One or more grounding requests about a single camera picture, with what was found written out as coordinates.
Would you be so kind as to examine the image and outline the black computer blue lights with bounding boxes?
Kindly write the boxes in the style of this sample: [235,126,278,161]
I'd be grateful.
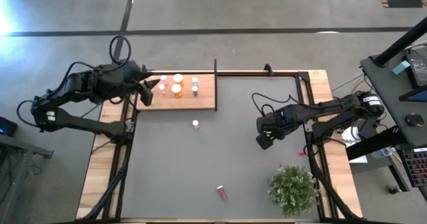
[0,116,19,137]

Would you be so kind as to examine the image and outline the yellow floor cable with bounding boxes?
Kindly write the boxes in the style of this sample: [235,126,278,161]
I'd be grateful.
[353,75,368,91]

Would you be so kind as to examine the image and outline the wooden shelf board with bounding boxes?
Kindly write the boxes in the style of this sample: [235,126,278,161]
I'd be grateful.
[137,73,218,111]

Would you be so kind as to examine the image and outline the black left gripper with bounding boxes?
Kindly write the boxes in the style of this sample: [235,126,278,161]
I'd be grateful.
[123,61,161,107]

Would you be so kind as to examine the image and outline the grey table mat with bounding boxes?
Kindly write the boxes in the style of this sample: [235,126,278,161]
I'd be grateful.
[120,76,323,220]

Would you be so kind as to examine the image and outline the white paper sheet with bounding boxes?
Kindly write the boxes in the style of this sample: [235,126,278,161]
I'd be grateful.
[342,126,368,164]

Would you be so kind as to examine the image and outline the grey side desk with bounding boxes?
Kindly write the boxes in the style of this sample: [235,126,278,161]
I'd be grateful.
[360,47,427,201]

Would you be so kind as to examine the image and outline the black power adapter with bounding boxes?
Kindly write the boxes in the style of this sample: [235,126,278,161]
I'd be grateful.
[405,49,427,88]

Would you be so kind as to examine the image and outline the black side desk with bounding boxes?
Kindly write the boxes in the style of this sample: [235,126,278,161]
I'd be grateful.
[0,133,54,224]

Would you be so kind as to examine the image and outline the blue keyboard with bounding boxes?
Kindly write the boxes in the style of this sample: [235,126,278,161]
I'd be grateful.
[402,147,427,188]

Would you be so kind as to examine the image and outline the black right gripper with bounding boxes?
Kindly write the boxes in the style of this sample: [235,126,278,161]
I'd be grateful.
[256,112,292,151]

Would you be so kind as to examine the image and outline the teal pill bottle red pills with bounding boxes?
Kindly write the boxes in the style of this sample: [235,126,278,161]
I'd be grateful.
[216,185,228,201]

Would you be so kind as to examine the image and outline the small teal box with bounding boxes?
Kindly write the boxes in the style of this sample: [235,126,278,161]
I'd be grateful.
[391,60,411,76]

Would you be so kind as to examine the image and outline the black camera cable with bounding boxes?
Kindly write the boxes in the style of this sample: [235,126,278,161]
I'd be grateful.
[63,35,133,85]
[251,92,303,118]

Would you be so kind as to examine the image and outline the black right camera cable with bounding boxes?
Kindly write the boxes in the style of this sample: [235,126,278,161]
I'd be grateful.
[251,92,303,118]

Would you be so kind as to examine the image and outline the black power brick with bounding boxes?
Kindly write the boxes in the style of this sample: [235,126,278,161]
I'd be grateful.
[358,117,380,139]

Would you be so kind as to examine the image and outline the clear plastic bottle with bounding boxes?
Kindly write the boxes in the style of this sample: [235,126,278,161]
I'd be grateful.
[372,147,396,160]

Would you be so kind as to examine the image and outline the green artificial potted plant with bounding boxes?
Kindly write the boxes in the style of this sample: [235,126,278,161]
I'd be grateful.
[267,165,320,217]

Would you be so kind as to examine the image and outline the black left camera cable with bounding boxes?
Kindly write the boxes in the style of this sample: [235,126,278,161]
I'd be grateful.
[63,35,133,85]

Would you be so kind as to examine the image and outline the black pole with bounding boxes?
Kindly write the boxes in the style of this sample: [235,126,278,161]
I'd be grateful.
[372,17,427,67]

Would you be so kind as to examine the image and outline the black computer mouse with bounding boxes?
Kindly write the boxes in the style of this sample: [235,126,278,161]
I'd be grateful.
[405,113,425,127]

